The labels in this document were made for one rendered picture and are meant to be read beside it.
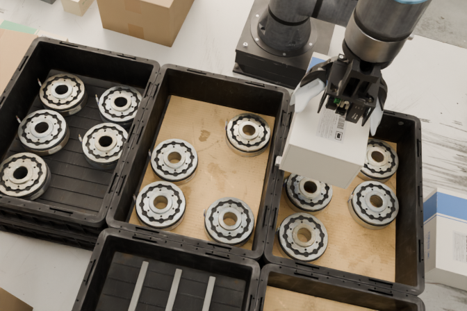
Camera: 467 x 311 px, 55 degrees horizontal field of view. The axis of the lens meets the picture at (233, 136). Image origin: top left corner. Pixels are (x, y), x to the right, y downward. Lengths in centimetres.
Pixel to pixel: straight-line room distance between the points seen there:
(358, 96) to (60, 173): 67
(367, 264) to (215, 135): 44
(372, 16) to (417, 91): 92
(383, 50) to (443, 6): 238
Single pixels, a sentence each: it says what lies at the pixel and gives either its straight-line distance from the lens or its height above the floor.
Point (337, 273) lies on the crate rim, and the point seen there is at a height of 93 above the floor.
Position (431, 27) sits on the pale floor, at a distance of 280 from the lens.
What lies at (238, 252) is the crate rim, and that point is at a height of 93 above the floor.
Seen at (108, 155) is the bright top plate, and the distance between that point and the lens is 102.
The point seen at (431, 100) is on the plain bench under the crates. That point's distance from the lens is 147.
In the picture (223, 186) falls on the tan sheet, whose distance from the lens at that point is 101.
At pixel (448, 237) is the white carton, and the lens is 116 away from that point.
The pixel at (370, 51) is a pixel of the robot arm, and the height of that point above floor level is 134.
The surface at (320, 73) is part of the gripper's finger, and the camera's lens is 71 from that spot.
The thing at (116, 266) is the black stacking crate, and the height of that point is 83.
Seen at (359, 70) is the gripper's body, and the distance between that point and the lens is 60.
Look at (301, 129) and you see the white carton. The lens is 73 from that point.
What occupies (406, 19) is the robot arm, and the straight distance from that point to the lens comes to 56.
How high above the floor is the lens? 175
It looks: 59 degrees down
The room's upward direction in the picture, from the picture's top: 10 degrees clockwise
